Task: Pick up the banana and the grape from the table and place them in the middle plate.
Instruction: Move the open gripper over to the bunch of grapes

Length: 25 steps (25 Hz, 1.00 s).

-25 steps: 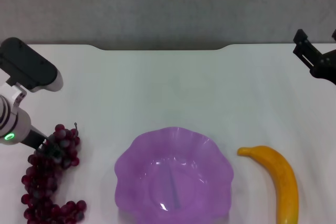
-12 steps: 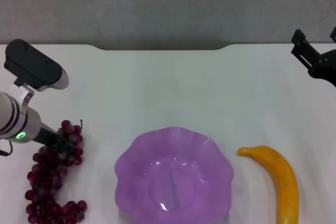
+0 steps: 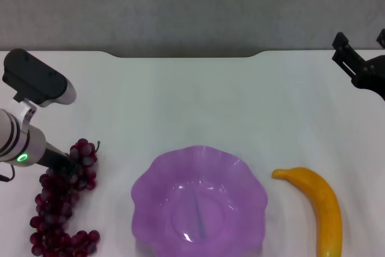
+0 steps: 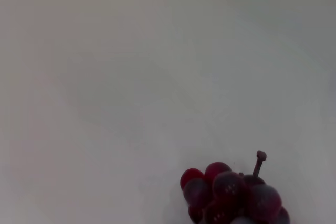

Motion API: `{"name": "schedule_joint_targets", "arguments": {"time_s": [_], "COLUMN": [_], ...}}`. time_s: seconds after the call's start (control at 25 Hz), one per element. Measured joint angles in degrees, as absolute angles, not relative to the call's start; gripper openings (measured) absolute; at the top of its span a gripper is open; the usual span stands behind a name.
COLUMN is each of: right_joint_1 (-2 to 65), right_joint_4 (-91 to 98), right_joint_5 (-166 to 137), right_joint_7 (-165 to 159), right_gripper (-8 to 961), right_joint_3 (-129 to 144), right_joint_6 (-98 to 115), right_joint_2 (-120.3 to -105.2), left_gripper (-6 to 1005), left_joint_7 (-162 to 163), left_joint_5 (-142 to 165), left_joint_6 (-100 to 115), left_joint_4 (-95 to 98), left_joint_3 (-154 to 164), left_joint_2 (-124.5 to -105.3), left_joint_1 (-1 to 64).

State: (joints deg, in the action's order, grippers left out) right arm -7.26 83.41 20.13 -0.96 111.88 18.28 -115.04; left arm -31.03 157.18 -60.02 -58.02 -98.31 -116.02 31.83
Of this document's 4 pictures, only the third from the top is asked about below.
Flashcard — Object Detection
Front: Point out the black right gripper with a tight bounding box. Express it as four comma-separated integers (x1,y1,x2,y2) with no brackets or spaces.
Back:
331,28,385,101

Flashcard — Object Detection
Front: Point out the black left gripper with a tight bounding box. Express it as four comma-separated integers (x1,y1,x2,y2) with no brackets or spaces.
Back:
37,141,79,179

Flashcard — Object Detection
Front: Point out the dark red grape bunch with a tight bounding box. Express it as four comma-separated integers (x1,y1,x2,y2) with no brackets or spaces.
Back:
29,138,101,257

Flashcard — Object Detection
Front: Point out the yellow plastic banana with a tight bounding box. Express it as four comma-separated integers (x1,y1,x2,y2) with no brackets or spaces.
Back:
271,166,343,257

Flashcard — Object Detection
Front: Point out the purple wavy plastic plate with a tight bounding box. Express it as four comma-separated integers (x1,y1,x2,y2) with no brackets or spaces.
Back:
131,144,268,257

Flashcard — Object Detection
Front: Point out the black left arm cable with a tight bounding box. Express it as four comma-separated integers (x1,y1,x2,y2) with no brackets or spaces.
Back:
0,165,16,183

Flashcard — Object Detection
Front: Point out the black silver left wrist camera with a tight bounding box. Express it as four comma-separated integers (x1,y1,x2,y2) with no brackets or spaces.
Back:
2,48,77,108

